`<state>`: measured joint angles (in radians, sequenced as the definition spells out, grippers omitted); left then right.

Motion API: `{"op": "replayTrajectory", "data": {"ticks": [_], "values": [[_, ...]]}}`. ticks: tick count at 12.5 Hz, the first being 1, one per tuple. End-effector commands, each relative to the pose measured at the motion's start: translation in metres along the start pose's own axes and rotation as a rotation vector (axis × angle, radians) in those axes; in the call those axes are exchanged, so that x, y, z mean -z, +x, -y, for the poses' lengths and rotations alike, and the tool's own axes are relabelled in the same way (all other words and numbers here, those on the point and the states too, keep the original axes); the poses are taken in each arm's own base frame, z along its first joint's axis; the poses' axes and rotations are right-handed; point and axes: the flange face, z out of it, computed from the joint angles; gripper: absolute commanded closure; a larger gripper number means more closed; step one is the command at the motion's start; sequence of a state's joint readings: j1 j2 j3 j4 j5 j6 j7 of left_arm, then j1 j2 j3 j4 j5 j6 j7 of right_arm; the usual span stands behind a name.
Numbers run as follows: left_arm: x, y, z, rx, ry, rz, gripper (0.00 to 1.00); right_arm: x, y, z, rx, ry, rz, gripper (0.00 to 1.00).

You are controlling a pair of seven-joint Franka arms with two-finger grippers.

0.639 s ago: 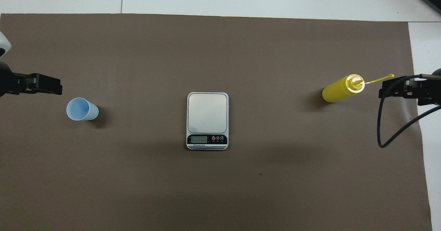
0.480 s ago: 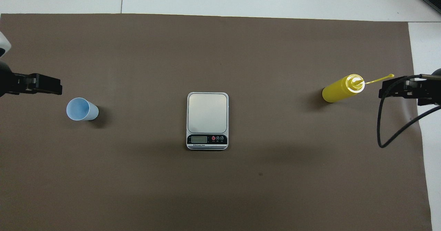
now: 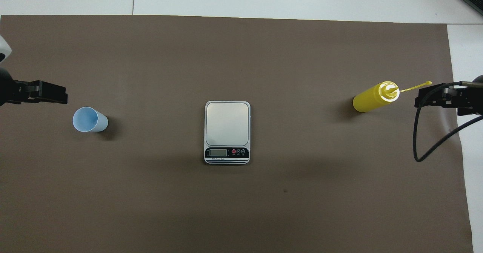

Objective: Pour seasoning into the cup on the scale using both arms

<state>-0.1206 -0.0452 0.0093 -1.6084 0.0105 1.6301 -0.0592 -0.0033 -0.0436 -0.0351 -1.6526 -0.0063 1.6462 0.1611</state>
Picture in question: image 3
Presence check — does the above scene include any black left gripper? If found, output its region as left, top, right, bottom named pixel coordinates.
left=0, top=67, right=68, bottom=106

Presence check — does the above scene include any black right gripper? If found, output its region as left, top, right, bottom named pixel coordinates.
left=414, top=75, right=483, bottom=116

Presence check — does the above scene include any light blue plastic cup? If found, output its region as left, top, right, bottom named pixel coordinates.
left=72, top=107, right=109, bottom=133

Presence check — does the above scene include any yellow squeeze bottle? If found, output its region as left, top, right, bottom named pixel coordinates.
left=353, top=80, right=432, bottom=113

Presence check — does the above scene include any silver digital kitchen scale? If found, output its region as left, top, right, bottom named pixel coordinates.
left=204, top=101, right=251, bottom=165

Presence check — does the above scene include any brown paper mat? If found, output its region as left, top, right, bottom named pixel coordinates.
left=0, top=15, right=474, bottom=253

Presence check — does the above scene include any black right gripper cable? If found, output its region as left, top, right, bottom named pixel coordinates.
left=413, top=81, right=483, bottom=162

